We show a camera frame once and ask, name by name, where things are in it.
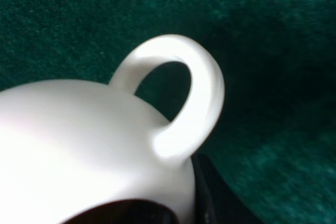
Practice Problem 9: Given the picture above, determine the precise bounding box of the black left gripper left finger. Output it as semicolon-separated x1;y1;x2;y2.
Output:
66;199;175;224

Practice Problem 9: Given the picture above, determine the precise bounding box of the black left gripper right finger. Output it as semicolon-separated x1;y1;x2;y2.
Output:
192;154;254;224

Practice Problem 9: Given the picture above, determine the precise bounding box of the white ceramic teapot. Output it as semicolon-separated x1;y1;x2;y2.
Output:
1;35;225;223

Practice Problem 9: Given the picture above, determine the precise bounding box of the green table cloth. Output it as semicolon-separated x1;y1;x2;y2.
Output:
1;0;335;223

